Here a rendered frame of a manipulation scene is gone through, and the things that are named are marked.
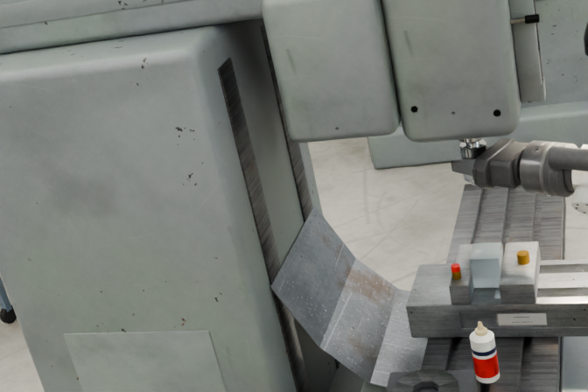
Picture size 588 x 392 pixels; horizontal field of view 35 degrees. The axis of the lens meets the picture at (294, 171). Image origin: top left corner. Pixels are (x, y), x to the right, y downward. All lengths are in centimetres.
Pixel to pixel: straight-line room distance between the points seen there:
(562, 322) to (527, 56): 47
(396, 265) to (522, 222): 185
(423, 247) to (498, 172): 243
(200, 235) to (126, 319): 25
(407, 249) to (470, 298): 233
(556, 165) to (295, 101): 43
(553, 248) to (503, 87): 56
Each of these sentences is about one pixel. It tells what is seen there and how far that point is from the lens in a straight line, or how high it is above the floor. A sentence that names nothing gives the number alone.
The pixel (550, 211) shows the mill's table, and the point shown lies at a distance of 212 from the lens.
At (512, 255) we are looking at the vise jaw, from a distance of 174.
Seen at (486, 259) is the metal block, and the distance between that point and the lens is 169.
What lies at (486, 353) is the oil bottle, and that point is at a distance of 158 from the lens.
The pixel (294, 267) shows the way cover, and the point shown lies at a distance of 177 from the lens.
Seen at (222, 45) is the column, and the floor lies 153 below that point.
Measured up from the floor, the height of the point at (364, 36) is 152.
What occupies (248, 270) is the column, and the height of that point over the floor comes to 116.
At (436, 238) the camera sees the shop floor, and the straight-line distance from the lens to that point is 405.
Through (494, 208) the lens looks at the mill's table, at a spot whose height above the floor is 93.
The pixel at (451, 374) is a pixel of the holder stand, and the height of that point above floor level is 113.
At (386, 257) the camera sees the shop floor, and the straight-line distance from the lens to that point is 397.
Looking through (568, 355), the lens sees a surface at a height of 85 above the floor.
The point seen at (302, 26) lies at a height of 154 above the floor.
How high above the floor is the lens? 190
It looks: 22 degrees down
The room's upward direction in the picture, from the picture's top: 13 degrees counter-clockwise
